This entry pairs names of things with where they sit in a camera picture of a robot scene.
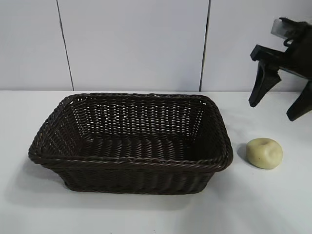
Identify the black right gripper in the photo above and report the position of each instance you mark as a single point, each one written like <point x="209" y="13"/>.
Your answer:
<point x="299" y="53"/>

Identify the pale yellow egg yolk pastry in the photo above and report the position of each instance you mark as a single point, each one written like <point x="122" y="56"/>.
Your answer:
<point x="264" y="153"/>

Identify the dark brown woven basket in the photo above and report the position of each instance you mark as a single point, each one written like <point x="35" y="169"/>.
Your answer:
<point x="122" y="175"/>

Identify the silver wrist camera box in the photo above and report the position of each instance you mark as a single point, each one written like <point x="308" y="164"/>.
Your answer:
<point x="280" y="29"/>

